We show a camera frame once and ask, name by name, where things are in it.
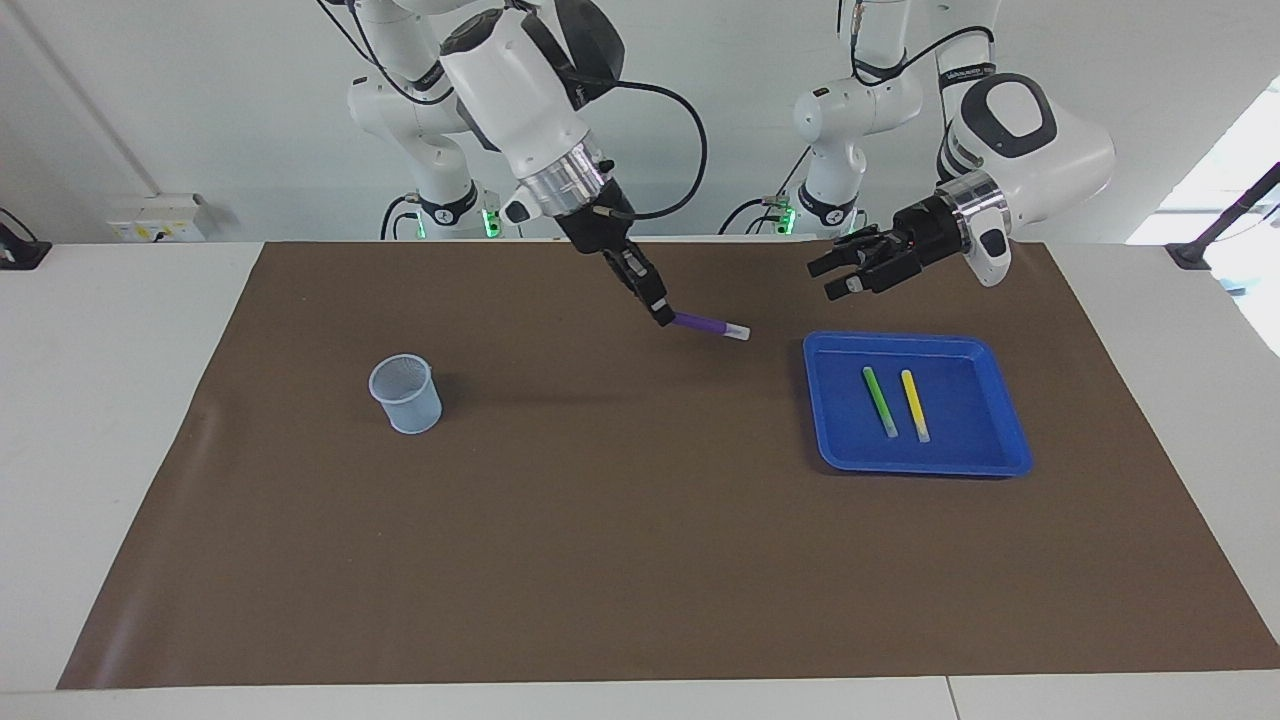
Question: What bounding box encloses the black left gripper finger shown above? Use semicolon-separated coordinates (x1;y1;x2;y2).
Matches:
807;228;896;279
823;262;906;303

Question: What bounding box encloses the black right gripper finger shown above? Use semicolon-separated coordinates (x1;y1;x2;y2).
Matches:
600;252;646;303
620;250;678;328

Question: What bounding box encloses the purple highlighter pen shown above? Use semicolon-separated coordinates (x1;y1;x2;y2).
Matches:
672;312;752;342

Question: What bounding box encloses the green highlighter pen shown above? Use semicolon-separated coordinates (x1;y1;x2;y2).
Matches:
862;366;900;439

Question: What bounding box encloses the yellow highlighter pen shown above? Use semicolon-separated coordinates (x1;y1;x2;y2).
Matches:
900;369;932;444

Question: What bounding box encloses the blue plastic tray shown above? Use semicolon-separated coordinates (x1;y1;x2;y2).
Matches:
803;331;1034;478

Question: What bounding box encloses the translucent mesh pen cup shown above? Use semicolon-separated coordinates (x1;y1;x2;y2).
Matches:
368;353;443;436

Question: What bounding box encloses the black angled stand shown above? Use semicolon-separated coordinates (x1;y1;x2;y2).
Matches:
1165;160;1280;271

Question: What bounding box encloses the brown table mat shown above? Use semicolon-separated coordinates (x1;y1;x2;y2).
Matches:
57;240;1280;691

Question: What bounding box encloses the black table clamp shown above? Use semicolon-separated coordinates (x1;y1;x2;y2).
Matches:
0;208;53;271

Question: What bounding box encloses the black base power cable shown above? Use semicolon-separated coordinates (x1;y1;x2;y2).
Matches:
380;193;421;241

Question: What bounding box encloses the white wall socket box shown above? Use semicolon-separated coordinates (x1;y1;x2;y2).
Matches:
108;195;206;243

